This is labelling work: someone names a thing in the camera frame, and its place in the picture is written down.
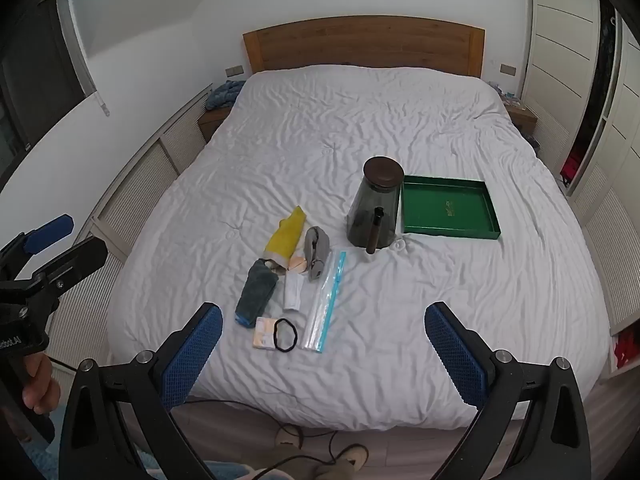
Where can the peach powder puff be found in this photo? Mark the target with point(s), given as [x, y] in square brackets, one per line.
[297, 264]

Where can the red item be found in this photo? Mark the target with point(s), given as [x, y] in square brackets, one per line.
[625, 352]

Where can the white louvered wall panel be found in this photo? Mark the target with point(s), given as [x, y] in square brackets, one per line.
[135, 185]

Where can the clear zip bag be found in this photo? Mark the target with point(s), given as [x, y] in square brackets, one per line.
[324, 305]

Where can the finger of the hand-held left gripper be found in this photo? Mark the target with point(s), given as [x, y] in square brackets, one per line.
[75, 260]
[47, 232]

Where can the grey fabric pouch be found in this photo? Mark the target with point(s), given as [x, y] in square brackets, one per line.
[316, 255]

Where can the dark glass jar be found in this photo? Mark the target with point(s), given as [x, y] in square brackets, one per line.
[372, 195]

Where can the green tray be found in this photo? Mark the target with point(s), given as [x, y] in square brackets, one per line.
[450, 207]

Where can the wall switch plate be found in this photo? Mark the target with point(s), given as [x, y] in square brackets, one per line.
[234, 70]
[507, 69]

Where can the white wardrobe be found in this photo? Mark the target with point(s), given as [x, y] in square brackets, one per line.
[565, 50]

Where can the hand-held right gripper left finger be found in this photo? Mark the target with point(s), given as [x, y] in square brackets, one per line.
[192, 355]

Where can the wooden headboard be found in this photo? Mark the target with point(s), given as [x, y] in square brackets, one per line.
[360, 42]

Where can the dark teal towel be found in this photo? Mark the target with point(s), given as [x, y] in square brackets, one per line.
[256, 292]

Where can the white cloth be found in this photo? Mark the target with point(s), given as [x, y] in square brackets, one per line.
[292, 294]

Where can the yellow cloth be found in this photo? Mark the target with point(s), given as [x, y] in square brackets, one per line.
[287, 237]

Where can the white louvered cabinet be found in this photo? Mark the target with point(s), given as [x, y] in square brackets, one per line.
[610, 250]

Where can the bed with white duvet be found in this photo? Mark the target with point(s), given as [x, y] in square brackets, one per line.
[350, 125]

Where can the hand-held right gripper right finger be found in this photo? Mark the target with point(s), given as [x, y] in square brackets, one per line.
[455, 355]

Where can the wooden nightstand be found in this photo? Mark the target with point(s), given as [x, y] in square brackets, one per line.
[212, 125]
[522, 117]

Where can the small pink white packet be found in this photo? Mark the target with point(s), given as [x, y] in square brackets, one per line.
[262, 334]

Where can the beige slipper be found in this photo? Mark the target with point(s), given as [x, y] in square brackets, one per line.
[350, 456]
[288, 436]

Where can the nightstand clutter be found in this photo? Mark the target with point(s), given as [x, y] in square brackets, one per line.
[505, 94]

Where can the blue knitted blanket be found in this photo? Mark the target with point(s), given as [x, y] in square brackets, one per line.
[222, 96]

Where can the person's left hand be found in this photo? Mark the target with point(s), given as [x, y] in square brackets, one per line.
[40, 385]

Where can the dark tube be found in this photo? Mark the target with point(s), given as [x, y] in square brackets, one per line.
[375, 230]

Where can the red clothes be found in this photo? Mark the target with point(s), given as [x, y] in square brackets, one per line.
[571, 166]

